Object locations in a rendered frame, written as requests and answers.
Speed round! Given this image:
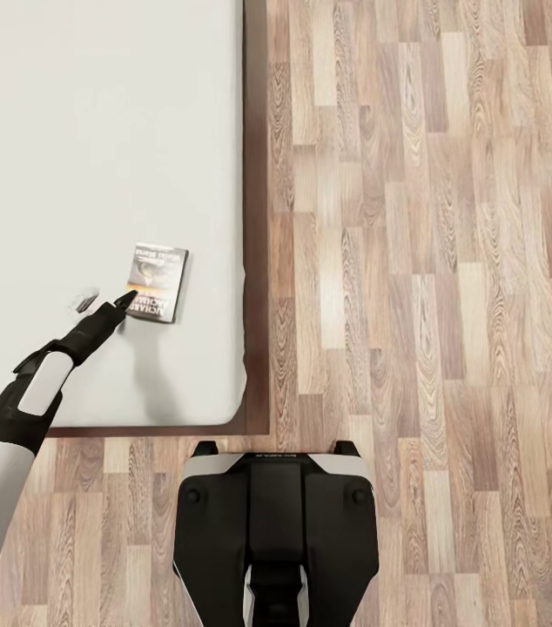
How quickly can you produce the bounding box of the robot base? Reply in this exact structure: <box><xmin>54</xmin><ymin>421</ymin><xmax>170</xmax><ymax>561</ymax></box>
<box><xmin>172</xmin><ymin>441</ymin><xmax>380</xmax><ymax>627</ymax></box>

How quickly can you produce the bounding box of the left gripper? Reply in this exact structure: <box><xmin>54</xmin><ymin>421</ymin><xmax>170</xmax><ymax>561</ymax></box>
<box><xmin>71</xmin><ymin>290</ymin><xmax>138</xmax><ymax>349</ymax></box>

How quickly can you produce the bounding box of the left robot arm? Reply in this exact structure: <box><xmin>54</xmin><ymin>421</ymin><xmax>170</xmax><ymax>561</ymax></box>
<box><xmin>0</xmin><ymin>287</ymin><xmax>138</xmax><ymax>554</ymax></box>

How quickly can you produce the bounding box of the hardback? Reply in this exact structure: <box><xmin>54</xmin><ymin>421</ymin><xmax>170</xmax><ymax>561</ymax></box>
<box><xmin>126</xmin><ymin>242</ymin><xmax>189</xmax><ymax>322</ymax></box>

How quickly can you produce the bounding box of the robot trunk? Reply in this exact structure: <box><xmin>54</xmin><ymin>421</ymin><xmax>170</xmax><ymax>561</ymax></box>
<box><xmin>243</xmin><ymin>564</ymin><xmax>309</xmax><ymax>627</ymax></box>

